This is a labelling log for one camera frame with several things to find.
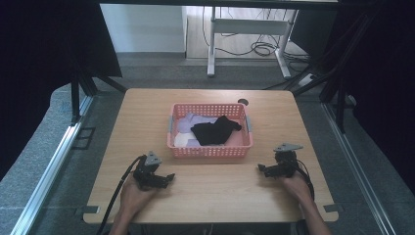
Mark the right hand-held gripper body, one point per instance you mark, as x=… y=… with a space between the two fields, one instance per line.
x=286 y=163

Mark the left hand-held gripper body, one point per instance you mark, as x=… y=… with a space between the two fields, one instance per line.
x=145 y=173

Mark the person's right hand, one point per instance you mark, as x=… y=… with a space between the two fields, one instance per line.
x=297 y=187

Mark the person's left hand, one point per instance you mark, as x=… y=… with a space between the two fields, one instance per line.
x=134 y=199

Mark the white cloth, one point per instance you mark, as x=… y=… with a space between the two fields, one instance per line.
x=182 y=139

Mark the pink plastic basket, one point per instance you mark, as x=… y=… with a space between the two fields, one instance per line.
x=208 y=152

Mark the light purple cloth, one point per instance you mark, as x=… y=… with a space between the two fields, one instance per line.
x=191 y=122

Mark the black cloth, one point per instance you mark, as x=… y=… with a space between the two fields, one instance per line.
x=213 y=132

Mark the dark round table grommet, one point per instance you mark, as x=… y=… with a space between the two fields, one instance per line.
x=242 y=102

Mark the black metal stand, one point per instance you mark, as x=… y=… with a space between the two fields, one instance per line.
x=75 y=101
x=341 y=107

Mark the white power strip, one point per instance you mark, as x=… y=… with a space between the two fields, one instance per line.
x=307 y=79

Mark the black curtain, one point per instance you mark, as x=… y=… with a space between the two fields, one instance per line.
x=385 y=81
x=36 y=65

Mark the aluminium floor rail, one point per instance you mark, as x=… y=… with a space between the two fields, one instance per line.
x=49 y=173
x=355 y=163

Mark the black floor bracket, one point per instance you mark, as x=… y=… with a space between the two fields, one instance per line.
x=84 y=138

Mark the white metal desk frame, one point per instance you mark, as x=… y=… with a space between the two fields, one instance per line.
x=248 y=26

